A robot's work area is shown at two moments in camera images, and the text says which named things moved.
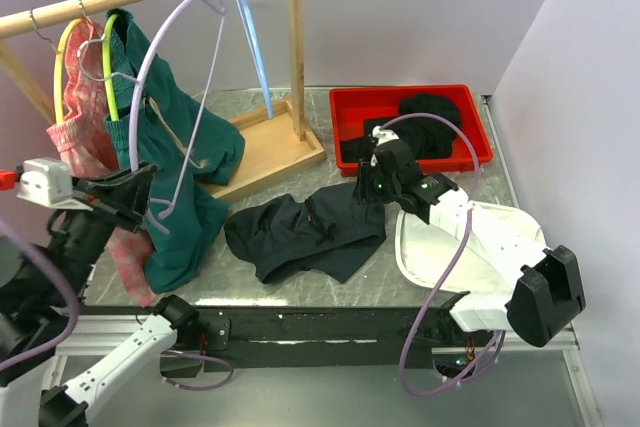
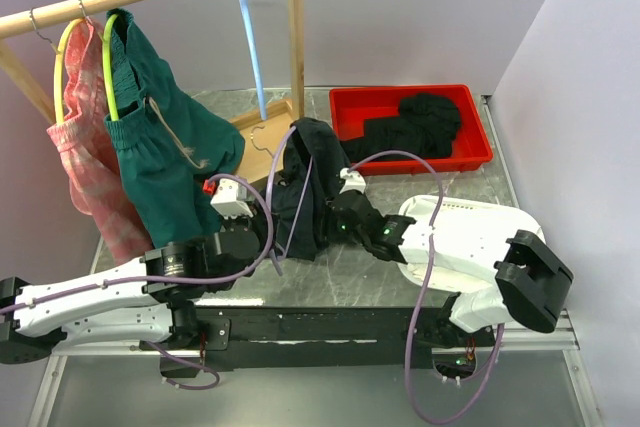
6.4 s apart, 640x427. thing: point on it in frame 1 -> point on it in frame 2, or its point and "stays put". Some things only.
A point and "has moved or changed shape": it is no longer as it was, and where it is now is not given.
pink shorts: [83, 139] stays put
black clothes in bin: [429, 138] stays put
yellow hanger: [57, 71] stays put
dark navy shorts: [322, 232] has moved or changed shape
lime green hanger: [107, 71] stays put
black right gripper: [363, 192] -> [332, 217]
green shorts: [168, 127] stays put
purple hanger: [165, 208] -> [271, 239]
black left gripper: [119, 194] -> [258, 222]
